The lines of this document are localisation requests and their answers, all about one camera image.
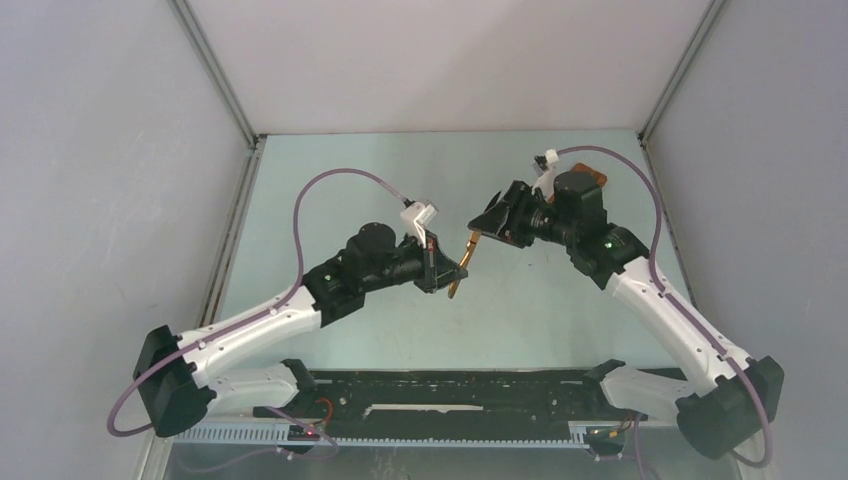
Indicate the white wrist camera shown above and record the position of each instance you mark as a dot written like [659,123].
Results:
[416,216]
[546,171]

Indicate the orange cloth napkin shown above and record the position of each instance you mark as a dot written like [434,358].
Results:
[577,183]

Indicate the left aluminium frame post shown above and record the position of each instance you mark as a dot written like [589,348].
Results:
[200,43]

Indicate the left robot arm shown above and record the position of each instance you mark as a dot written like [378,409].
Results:
[185,377]

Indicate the aluminium frame post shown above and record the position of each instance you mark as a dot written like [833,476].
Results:
[200,43]
[706,25]

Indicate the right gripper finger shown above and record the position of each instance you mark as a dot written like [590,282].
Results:
[494,230]
[502,213]

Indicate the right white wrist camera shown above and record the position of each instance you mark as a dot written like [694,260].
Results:
[546,171]

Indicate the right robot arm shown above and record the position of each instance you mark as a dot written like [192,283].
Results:
[725,397]

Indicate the right aluminium frame post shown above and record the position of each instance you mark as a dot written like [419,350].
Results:
[706,25]

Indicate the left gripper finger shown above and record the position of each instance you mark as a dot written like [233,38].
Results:
[430,286]
[453,267]

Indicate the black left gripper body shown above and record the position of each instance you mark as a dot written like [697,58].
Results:
[428,282]

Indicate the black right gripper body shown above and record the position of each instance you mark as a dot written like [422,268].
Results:
[534,220]

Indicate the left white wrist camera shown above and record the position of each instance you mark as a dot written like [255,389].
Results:
[416,216]

